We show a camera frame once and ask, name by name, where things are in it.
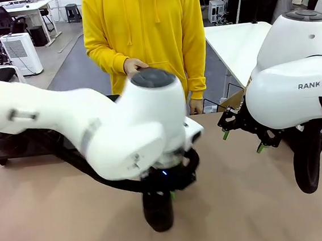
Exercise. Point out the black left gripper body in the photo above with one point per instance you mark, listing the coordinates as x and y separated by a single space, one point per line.
167 181

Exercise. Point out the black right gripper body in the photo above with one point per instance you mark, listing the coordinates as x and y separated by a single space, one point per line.
251 121

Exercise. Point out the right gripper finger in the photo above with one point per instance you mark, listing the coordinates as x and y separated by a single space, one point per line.
230 119
271 138

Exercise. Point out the black leather shoe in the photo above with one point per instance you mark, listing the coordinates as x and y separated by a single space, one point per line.
158 214

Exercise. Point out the person's right forearm yellow sleeve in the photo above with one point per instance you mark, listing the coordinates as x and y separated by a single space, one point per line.
103 57

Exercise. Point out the person's left forearm yellow sleeve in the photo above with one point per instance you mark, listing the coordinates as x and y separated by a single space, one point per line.
196 74

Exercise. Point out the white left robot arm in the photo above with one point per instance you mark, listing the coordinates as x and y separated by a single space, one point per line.
108 131

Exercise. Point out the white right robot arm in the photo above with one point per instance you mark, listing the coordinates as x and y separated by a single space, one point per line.
290 99

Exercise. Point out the black shoe stand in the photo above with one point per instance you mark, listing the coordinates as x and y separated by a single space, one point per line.
24 157

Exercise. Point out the person's left hand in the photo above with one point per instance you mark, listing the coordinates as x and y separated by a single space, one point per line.
196 107

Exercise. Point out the person's right hand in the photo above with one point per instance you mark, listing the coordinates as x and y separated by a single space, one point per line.
133 66

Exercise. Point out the brown cardboard box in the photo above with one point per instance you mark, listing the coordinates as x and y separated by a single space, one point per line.
233 102

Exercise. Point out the white table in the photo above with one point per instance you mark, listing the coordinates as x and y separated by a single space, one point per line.
228 48

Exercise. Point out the white computer case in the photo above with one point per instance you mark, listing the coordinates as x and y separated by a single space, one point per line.
217 9

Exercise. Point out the person in yellow hoodie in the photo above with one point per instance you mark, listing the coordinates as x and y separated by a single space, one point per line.
146 28

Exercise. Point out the white air purifier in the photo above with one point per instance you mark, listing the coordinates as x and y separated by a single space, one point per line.
22 57

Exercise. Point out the grey plastic stool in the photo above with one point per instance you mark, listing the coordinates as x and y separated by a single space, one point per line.
73 12

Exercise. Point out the black computer tower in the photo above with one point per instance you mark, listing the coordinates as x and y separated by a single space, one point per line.
39 36

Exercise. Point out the white office desk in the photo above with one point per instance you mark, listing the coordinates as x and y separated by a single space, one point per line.
33 8

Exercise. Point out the white keyboard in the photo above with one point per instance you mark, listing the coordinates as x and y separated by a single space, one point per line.
14 6

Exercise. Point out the black office chair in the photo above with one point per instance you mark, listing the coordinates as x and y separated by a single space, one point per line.
0 19

